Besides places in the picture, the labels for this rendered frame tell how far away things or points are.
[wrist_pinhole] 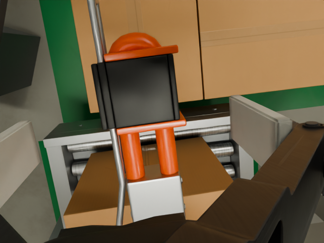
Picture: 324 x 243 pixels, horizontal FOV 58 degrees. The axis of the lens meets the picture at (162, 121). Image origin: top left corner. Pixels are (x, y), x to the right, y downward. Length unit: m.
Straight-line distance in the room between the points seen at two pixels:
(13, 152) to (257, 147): 0.13
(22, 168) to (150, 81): 0.16
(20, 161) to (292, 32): 1.03
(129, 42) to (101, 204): 0.47
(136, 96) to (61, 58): 1.30
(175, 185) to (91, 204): 0.41
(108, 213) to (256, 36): 0.74
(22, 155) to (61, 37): 1.42
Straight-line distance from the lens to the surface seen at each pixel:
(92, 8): 0.31
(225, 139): 1.15
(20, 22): 1.65
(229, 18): 1.05
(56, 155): 1.05
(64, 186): 1.09
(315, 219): 2.12
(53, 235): 1.57
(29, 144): 0.20
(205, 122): 0.98
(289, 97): 1.77
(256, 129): 0.16
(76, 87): 1.59
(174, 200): 0.35
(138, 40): 0.31
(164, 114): 0.30
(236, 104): 0.19
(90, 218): 0.71
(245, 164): 1.09
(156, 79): 0.30
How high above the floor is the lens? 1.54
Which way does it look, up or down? 75 degrees down
